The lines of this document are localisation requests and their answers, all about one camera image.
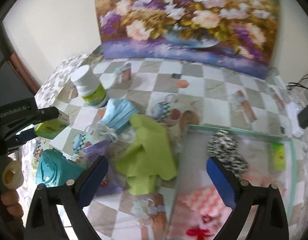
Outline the green white tissue pack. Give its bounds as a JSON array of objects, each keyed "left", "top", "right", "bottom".
[{"left": 34, "top": 112, "right": 70, "bottom": 140}]

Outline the pink red plush doll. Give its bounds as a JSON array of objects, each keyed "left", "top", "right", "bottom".
[{"left": 185, "top": 215, "right": 216, "bottom": 240}]

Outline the pink white striped towel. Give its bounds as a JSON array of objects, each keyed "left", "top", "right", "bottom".
[{"left": 177, "top": 186, "right": 231, "bottom": 218}]

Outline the blue surgical face mask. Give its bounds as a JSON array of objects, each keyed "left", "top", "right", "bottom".
[{"left": 85, "top": 98, "right": 139, "bottom": 142}]

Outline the small green tissue pack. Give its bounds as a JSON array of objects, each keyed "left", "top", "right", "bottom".
[{"left": 268, "top": 142, "right": 286, "bottom": 172}]

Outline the purple cartoon tissue pack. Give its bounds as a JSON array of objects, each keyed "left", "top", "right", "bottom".
[{"left": 83, "top": 140, "right": 123, "bottom": 197}]

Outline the black white leopard scrunchie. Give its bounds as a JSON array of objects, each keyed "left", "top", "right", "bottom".
[{"left": 207, "top": 129, "right": 249, "bottom": 178}]

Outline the lime green cloth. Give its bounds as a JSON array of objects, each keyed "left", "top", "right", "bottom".
[{"left": 115, "top": 114, "right": 177, "bottom": 196}]

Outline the person's left hand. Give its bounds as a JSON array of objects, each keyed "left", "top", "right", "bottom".
[{"left": 1, "top": 166, "right": 23, "bottom": 218}]

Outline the grey floral tablecloth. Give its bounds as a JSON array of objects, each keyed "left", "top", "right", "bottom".
[{"left": 19, "top": 54, "right": 88, "bottom": 170}]

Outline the teal plastic toy case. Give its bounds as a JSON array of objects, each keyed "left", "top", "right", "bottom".
[{"left": 35, "top": 148, "right": 86, "bottom": 187}]

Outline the white green-label pill bottle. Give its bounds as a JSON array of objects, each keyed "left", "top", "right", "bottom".
[{"left": 71, "top": 65, "right": 108, "bottom": 108}]

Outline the translucent teal-rimmed tray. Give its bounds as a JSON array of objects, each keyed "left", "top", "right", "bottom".
[{"left": 167, "top": 125, "right": 296, "bottom": 239}]

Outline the black power adapter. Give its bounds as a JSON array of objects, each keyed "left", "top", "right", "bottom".
[{"left": 298, "top": 105, "right": 308, "bottom": 129}]

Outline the white power strip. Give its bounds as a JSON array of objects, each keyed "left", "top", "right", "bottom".
[{"left": 286, "top": 101, "right": 304, "bottom": 138}]

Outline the checkered printed vinyl mat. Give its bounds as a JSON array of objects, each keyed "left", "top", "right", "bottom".
[{"left": 50, "top": 55, "right": 308, "bottom": 239}]

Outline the floral oil painting canvas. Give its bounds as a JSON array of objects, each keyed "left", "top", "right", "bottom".
[{"left": 94, "top": 0, "right": 280, "bottom": 79}]

